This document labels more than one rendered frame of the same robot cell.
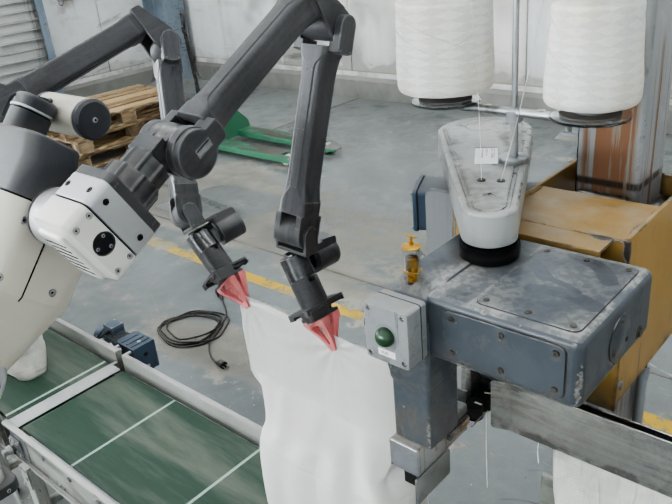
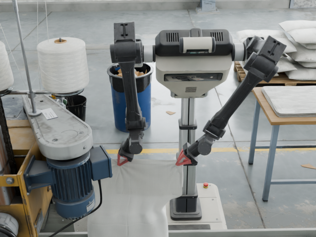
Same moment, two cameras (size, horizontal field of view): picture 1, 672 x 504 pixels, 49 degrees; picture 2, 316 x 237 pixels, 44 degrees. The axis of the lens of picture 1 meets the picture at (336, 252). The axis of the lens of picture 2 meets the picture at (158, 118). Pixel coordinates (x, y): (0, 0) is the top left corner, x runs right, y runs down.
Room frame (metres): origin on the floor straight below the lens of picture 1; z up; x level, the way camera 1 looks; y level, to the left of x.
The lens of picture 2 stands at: (2.41, -0.86, 2.07)
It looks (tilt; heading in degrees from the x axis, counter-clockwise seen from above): 28 degrees down; 136
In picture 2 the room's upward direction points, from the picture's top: 1 degrees counter-clockwise
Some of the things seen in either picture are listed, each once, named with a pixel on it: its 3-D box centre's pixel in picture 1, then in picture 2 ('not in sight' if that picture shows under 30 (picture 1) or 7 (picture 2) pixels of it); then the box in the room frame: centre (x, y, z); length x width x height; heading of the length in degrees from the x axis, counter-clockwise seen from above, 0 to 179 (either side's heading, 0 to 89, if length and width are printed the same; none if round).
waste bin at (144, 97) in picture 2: not in sight; (131, 97); (-0.51, 1.53, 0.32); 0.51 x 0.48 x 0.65; 137
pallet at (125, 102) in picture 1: (105, 110); not in sight; (6.60, 1.95, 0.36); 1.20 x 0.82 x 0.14; 133
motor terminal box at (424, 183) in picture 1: (433, 208); (98, 165); (1.40, -0.21, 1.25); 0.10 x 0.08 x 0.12; 162
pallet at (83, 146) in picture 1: (111, 124); not in sight; (6.64, 1.94, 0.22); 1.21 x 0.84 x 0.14; 137
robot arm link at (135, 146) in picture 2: (309, 244); (136, 135); (1.31, 0.05, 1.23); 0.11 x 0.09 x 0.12; 138
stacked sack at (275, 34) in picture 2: not in sight; (262, 36); (-0.34, 3.73, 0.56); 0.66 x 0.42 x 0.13; 41
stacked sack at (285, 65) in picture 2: not in sight; (266, 63); (-0.05, 3.42, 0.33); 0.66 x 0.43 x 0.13; 47
